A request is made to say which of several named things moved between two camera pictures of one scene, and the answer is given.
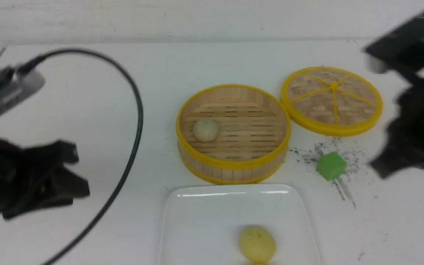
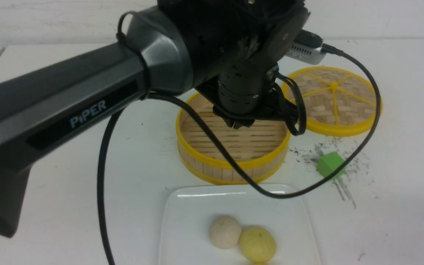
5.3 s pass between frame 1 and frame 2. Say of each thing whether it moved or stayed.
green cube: stayed
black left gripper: moved
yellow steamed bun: stayed
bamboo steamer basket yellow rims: stayed
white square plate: stayed
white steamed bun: moved
